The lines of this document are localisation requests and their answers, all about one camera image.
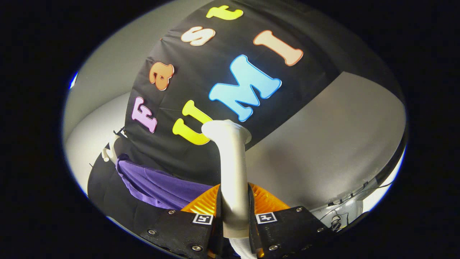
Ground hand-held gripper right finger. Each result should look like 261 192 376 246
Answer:
248 182 337 259

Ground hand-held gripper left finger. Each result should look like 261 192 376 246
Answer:
138 183 222 259

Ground white steamer hose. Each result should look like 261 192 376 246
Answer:
229 237 258 259

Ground white garment steamer head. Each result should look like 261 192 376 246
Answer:
201 119 252 238

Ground purple jacket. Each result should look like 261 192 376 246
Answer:
115 154 216 211

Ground cream plastic hanger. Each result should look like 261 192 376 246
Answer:
101 135 121 164

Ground black floor cables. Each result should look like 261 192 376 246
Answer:
319 179 393 231

